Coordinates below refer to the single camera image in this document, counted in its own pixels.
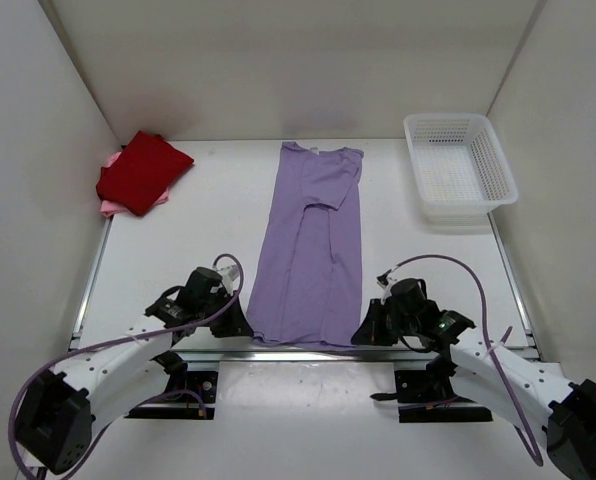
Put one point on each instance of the white plastic basket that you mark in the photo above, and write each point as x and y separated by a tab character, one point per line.
460	169

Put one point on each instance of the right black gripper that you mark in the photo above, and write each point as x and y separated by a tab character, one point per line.
372	330

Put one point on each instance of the pink t shirt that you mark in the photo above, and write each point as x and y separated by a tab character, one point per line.
109	208

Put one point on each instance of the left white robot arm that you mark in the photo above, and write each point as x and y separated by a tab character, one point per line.
64	408

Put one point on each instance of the aluminium rail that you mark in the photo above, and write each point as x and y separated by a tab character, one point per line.
293	356

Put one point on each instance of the lavender t shirt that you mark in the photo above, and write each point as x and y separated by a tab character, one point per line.
308	286

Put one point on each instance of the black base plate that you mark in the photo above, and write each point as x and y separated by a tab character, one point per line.
188	395
423	395

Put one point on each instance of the red t shirt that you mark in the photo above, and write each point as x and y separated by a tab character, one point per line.
147	166

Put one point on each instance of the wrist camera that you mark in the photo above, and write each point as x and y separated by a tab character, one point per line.
387	280
230	276

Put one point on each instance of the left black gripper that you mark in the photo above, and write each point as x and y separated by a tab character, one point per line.
236	324

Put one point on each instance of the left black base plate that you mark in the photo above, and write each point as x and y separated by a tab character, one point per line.
188	395

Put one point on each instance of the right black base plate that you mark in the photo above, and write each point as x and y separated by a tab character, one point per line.
423	395

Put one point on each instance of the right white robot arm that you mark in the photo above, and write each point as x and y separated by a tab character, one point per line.
554	412

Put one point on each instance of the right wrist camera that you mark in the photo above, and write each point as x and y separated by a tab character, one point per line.
387	280

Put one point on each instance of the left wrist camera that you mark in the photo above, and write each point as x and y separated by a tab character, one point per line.
230	276

